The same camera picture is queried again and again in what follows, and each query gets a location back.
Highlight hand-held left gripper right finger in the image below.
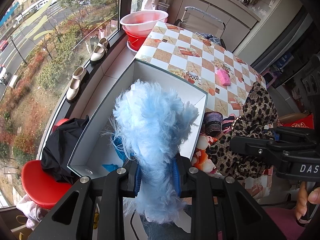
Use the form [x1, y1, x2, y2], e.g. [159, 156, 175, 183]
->
[172, 155, 288, 240]

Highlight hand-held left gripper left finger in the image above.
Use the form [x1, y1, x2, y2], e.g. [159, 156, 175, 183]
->
[27, 161, 142, 240]

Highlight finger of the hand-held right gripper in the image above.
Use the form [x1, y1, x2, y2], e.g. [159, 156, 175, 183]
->
[269, 126, 320, 144]
[229, 135, 288, 172]

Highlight leopard print cloth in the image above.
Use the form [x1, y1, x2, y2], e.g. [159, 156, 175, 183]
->
[191, 81, 279, 180]

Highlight teal satin cloth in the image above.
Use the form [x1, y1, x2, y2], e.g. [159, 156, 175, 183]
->
[102, 134, 130, 172]

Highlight purple knit hat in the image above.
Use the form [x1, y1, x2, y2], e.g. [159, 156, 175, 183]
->
[204, 111, 223, 133]

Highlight light blue fluffy scrunchie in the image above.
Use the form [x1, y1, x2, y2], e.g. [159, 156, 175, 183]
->
[101, 79, 200, 224]

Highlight pink foam sponge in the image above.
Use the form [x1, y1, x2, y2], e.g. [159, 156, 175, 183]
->
[216, 69, 232, 87]

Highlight white cardboard box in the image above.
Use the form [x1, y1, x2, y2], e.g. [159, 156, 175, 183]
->
[67, 58, 208, 180]

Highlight person's right hand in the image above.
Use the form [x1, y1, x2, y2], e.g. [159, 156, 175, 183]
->
[294, 181, 320, 228]

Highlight red patterned cushion cloth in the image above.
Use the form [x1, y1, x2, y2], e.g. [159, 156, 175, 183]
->
[281, 114, 314, 130]

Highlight orange white floral cloth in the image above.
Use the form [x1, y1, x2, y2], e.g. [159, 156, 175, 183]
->
[190, 132, 220, 175]

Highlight pink knit sock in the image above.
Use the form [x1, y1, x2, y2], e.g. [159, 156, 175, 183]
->
[221, 115, 238, 133]

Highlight person's legs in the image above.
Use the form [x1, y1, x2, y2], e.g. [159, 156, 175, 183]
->
[140, 205, 193, 240]

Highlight black speaker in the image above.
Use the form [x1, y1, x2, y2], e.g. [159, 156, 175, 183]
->
[300, 52, 320, 98]

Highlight person's pink sweater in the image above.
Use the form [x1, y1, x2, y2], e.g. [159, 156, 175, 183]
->
[262, 205, 308, 240]

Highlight pink plastic stool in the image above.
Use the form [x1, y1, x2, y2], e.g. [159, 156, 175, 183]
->
[260, 70, 278, 89]

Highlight black cloth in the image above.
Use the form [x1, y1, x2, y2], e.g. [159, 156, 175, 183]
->
[41, 115, 90, 183]

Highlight red round stool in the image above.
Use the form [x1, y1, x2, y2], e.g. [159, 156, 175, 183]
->
[21, 160, 75, 209]

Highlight checkered printed tablecloth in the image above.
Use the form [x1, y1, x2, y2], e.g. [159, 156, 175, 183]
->
[136, 21, 275, 200]

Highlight plaid cloth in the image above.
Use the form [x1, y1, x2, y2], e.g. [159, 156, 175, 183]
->
[195, 32, 225, 47]

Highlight beige cabinet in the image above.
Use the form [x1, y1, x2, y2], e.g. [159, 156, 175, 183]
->
[160, 0, 263, 53]

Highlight folding chair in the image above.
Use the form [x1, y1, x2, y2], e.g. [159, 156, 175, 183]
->
[175, 6, 227, 49]

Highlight red plastic basin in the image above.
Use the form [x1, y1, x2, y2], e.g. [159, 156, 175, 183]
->
[124, 29, 150, 52]

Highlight clear plastic basin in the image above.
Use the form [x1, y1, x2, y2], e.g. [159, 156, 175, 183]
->
[119, 9, 169, 32]

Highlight cream strap shoe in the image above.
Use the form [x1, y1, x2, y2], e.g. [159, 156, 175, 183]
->
[65, 66, 90, 103]
[90, 37, 111, 64]

